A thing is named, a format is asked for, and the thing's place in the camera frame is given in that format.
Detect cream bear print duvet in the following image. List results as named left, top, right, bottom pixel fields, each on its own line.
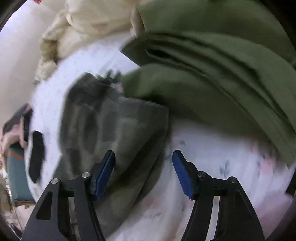
left=34, top=1, right=144, bottom=84

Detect camouflage pants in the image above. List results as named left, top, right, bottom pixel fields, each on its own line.
left=54, top=73, right=169, bottom=237

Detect white floral bed sheet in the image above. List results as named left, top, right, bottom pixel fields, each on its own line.
left=26, top=51, right=295, bottom=240

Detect green garment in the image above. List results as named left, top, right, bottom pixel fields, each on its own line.
left=121, top=1, right=295, bottom=165

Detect folded black garment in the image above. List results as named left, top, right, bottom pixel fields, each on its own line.
left=29, top=131, right=45, bottom=183

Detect pink and black jacket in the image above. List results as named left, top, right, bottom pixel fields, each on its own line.
left=1, top=103, right=33, bottom=154

